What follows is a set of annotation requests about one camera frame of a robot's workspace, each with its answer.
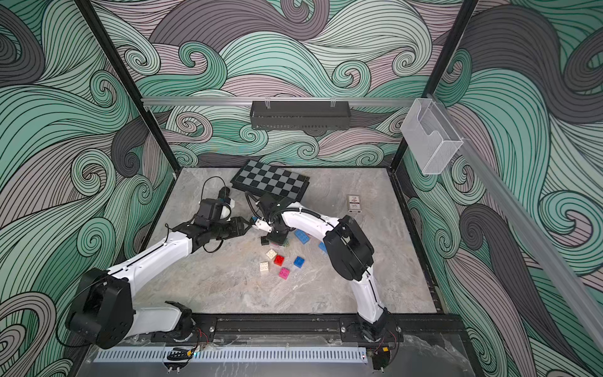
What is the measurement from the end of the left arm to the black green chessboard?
0.29 meters

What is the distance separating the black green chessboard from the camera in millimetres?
1090

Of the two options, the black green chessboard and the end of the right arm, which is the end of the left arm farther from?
the black green chessboard

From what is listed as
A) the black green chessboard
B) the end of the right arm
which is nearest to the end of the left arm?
the end of the right arm
